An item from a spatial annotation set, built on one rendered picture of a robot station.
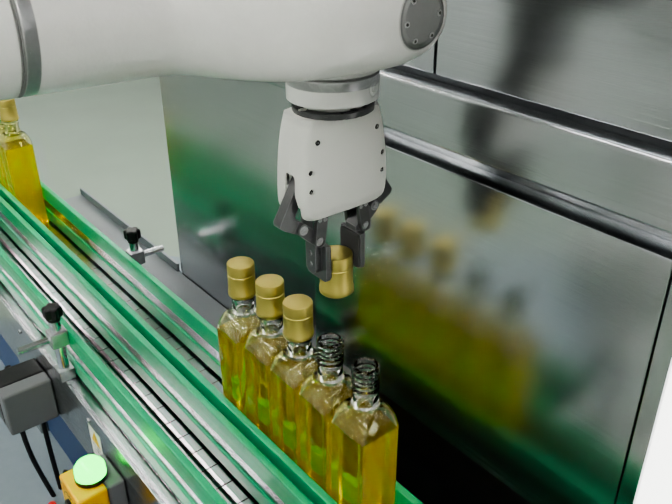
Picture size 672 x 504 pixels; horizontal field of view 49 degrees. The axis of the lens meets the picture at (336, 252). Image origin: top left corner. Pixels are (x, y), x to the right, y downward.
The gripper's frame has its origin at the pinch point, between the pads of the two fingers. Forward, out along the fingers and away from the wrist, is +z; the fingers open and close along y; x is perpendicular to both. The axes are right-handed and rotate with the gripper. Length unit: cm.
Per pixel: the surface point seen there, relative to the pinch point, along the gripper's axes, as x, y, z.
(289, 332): -6.0, 2.3, 12.1
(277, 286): -10.6, 0.6, 8.9
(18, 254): -93, 11, 37
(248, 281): -16.4, 1.1, 10.8
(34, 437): -74, 21, 66
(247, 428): -12.1, 5.5, 28.8
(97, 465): -29, 20, 39
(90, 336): -56, 11, 37
